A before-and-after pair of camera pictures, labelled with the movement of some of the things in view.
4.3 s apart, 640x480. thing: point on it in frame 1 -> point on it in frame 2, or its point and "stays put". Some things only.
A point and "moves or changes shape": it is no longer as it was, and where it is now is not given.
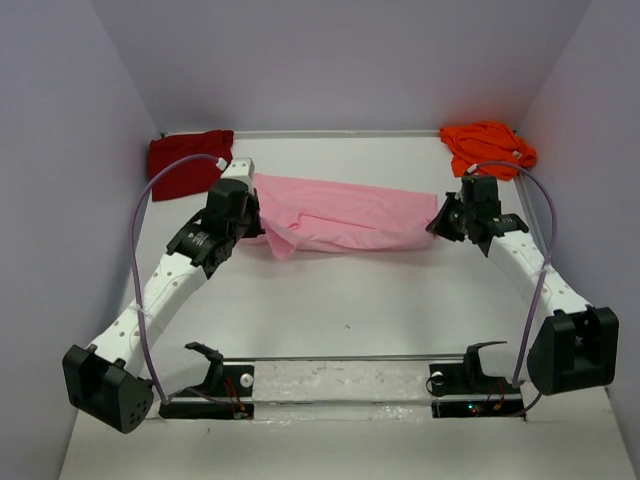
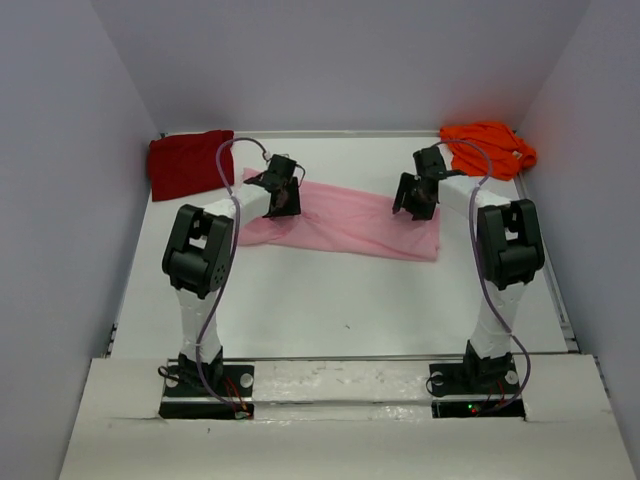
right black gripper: (438, 225) -> (402, 199)
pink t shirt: (306, 216) moves or changes shape
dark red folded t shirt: (192, 176) stays put
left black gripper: (253, 205) -> (292, 206)
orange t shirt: (479, 142) stays put
